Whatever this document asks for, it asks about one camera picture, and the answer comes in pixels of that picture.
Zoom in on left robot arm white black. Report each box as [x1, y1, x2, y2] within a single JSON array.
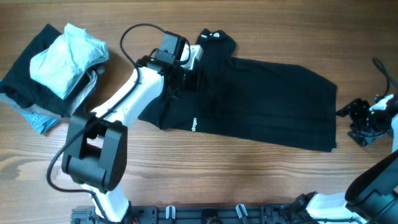
[[57, 56, 199, 223]]

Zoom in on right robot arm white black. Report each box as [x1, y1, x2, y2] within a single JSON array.
[[289, 94, 397, 223]]

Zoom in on light blue folded shirt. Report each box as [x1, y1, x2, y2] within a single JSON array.
[[29, 24, 109, 100]]

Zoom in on black polo shirt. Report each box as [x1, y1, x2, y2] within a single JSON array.
[[139, 29, 337, 152]]

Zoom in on blue denim jeans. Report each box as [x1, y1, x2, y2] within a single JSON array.
[[21, 112, 60, 134]]

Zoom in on black folded garment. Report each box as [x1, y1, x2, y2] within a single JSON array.
[[0, 24, 94, 118]]

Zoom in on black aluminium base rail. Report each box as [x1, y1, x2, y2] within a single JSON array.
[[70, 203, 312, 224]]

